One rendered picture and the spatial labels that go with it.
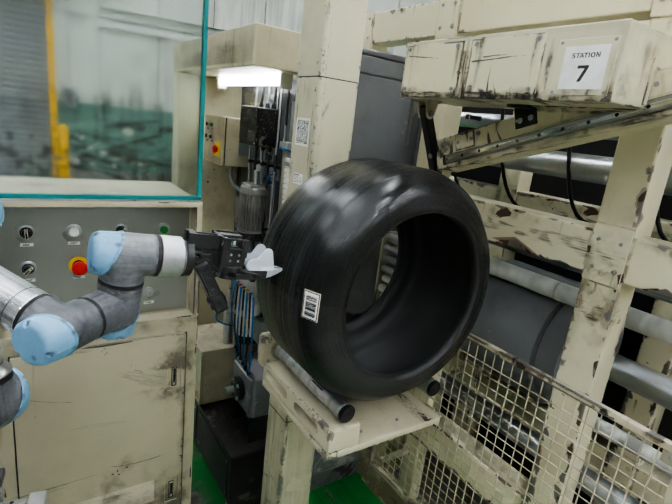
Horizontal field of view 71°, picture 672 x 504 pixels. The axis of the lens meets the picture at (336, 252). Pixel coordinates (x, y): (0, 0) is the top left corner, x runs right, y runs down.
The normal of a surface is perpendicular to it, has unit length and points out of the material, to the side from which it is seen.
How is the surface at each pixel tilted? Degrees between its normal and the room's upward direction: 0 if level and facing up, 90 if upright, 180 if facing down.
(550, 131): 90
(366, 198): 53
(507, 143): 90
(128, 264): 98
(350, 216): 59
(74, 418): 90
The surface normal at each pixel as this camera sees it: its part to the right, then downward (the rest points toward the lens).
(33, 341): -0.26, 0.23
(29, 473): 0.54, 0.28
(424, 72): -0.83, 0.05
